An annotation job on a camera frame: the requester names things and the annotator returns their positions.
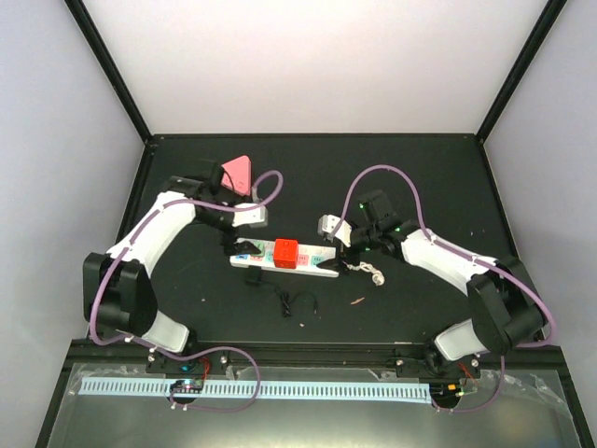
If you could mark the right controller board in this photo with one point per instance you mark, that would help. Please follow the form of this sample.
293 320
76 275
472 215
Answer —
446 390

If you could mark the white power strip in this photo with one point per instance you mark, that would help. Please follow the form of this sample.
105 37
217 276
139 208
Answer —
309 256

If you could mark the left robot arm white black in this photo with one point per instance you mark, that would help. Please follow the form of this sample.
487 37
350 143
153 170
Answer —
117 288

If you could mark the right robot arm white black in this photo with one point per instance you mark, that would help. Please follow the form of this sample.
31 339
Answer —
503 310

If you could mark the small black adapter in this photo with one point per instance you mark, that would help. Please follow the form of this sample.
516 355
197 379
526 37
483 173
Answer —
253 276

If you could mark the pink triangular socket adapter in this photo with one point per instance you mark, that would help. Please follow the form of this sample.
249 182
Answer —
238 175

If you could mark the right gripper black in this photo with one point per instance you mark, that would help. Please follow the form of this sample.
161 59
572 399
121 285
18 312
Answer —
334 264

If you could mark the red plug adapter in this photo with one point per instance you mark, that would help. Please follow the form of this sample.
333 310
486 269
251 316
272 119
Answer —
286 254

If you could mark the light blue slotted cable duct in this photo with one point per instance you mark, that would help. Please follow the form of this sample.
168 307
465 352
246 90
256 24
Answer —
226 389

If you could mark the left controller board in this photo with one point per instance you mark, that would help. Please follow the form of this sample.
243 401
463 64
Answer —
186 386

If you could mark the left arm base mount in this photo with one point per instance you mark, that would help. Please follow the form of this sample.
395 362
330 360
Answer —
170 365

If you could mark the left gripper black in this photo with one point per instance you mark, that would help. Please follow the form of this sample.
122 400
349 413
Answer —
243 246

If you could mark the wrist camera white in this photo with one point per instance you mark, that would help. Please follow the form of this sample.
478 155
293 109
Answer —
250 214
334 228

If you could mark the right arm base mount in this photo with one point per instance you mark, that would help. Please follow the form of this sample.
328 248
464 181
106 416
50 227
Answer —
424 361

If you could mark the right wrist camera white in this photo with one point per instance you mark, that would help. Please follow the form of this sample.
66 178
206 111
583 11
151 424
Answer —
334 228

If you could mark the controller board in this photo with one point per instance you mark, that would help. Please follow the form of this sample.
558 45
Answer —
186 386
446 390

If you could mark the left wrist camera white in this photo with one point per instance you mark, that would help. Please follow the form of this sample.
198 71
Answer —
250 214

